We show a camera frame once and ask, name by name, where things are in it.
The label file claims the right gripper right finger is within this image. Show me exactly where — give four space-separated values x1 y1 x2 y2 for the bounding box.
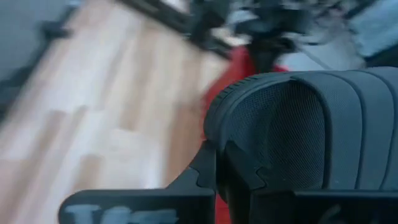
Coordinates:
217 142 398 224

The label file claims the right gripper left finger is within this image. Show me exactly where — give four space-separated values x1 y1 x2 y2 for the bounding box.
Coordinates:
58 141 217 224

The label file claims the black rubber slide sandal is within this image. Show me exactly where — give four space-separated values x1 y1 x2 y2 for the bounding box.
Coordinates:
203 67 398 192

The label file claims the red plastic bin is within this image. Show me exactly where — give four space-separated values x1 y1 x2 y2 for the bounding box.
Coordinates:
200 45 290 224

